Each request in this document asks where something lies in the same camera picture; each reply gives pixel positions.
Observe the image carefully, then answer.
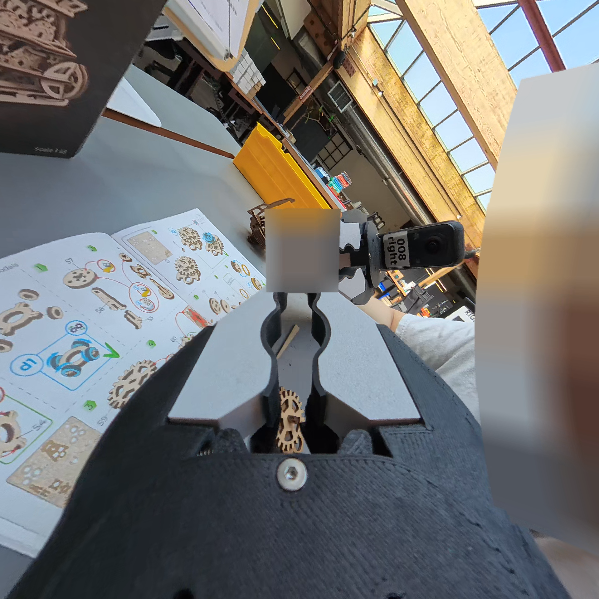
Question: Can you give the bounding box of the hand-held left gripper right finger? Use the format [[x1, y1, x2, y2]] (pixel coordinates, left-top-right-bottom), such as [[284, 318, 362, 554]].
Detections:
[[308, 292, 426, 440]]

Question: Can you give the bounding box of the wooden gear assembly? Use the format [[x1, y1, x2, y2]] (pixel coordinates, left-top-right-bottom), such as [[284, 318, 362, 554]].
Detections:
[[276, 386, 307, 455]]

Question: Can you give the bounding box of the wall air vent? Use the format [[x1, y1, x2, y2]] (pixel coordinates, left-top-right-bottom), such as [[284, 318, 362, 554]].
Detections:
[[327, 80, 355, 113]]

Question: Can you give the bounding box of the yellow plastic bin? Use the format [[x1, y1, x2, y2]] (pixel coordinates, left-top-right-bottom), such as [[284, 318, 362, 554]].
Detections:
[[232, 123, 334, 211]]

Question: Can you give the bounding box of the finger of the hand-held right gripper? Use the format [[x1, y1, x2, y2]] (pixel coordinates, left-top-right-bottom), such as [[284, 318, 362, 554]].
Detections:
[[340, 269, 376, 306], [340, 220, 369, 256]]

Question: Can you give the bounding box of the black model kit box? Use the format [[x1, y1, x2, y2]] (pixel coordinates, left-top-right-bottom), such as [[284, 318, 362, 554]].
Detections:
[[0, 0, 170, 159]]

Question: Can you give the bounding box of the white paper sheet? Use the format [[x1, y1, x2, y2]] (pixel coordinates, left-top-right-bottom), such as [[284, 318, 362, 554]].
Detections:
[[107, 77, 163, 128]]

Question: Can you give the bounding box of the grey desk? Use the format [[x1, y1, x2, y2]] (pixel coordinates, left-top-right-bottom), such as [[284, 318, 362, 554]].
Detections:
[[0, 63, 342, 599]]

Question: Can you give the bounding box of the person's right forearm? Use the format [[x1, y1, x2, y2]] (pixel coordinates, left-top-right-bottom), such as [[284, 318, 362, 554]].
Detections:
[[367, 297, 483, 424]]

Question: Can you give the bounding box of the stack of white boxes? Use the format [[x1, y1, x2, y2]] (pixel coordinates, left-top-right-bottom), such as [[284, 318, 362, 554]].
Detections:
[[231, 51, 266, 100]]

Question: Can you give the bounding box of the wooden model frame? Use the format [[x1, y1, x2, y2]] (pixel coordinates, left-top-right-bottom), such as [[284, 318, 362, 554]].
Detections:
[[246, 198, 296, 246]]

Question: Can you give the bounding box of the wood-framed white board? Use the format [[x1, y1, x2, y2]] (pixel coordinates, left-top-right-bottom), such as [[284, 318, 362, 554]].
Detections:
[[161, 0, 263, 73]]

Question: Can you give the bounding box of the red steel beam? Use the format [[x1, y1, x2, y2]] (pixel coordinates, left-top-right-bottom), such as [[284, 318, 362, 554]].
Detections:
[[519, 0, 567, 73]]

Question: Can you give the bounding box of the printed instruction booklet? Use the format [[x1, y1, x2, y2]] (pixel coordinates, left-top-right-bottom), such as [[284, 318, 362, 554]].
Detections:
[[0, 208, 267, 558]]

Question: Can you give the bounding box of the small wooden stick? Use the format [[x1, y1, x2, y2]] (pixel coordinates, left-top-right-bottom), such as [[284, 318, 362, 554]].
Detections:
[[276, 324, 300, 360]]

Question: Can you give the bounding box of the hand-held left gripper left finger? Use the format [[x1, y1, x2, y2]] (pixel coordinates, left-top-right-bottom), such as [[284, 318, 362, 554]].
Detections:
[[167, 292, 287, 440]]

